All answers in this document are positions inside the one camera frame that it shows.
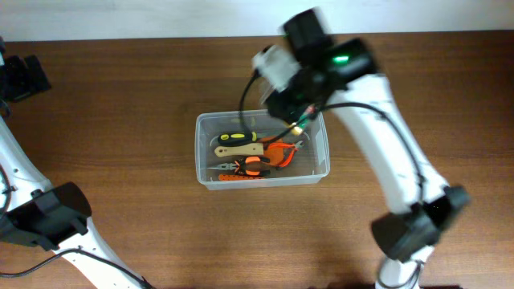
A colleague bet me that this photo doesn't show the small orange handled pliers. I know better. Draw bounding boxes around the small orange handled pliers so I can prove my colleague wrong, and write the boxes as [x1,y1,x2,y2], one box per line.
[264,140,304,168]

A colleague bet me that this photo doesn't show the orange scraper wooden handle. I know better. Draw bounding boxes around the orange scraper wooden handle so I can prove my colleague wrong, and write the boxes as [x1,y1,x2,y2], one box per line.
[214,140,286,166]

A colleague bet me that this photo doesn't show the orange black long-nose pliers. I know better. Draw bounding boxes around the orange black long-nose pliers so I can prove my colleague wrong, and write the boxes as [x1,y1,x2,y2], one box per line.
[209,156,271,177]

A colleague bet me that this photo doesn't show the pack of coloured bits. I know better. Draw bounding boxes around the pack of coloured bits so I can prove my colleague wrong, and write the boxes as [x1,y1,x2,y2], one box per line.
[291,105,316,136]

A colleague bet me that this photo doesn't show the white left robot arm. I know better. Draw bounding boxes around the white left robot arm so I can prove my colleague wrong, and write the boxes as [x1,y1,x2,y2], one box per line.
[1,123,151,288]

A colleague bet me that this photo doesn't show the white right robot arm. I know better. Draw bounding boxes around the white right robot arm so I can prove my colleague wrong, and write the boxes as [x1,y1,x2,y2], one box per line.
[253,9,471,288]

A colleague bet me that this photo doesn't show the clear plastic storage box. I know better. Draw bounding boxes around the clear plastic storage box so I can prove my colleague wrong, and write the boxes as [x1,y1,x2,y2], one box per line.
[195,112,330,190]

